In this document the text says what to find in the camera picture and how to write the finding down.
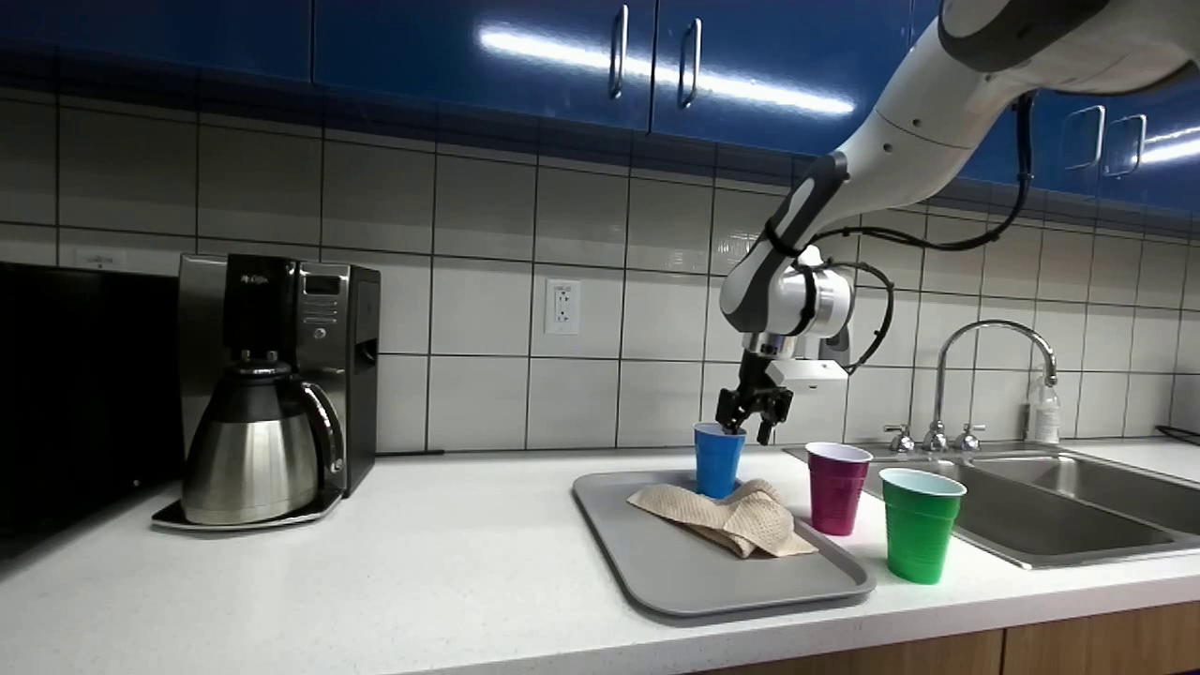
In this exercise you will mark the purple plastic cup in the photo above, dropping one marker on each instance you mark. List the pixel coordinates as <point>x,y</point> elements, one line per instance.
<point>837,492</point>

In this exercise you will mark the grey plastic tray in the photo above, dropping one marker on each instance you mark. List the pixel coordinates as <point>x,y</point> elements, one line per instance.
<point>675,565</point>

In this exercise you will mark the black microwave oven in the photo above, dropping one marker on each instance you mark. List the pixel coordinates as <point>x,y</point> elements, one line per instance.
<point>79,399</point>

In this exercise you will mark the green plastic cup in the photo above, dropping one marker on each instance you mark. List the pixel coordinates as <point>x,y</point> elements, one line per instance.
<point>923,538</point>

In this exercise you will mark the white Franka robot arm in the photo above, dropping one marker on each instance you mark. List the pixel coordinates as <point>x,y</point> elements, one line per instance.
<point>923,125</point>

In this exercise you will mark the wooden base cabinet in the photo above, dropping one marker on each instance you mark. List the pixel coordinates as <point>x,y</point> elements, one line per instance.
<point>1000,652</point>

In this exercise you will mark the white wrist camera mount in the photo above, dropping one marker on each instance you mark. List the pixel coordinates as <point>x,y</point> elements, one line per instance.
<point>812,369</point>

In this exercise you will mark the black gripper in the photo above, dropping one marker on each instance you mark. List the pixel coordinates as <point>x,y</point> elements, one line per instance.
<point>758,379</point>

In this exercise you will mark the clear soap bottle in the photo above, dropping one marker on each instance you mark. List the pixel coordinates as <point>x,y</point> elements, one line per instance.
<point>1044,417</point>

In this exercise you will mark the stainless steel double sink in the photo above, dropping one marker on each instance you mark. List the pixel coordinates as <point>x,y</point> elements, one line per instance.
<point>1063,502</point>

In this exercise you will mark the blue plastic cup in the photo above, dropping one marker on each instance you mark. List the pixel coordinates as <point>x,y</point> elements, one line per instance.
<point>717,467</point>

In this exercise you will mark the chrome gooseneck faucet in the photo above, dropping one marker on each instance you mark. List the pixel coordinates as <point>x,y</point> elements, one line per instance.
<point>943,362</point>

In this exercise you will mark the black coffee maker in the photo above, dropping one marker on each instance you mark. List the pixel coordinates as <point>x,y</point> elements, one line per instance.
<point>330,340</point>

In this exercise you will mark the beige cloth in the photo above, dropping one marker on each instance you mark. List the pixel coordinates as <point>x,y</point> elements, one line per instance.
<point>738,520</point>

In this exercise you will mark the stainless steel carafe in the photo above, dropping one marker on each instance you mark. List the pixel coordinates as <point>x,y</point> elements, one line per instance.
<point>257,455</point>

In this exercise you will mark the white wall outlet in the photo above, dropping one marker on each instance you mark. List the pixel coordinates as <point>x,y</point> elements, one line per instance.
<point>563,307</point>

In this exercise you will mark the blue cabinet door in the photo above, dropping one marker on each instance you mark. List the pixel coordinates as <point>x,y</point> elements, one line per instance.
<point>1168,162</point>
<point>475,63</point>
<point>1063,143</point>
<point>153,30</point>
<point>789,75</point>

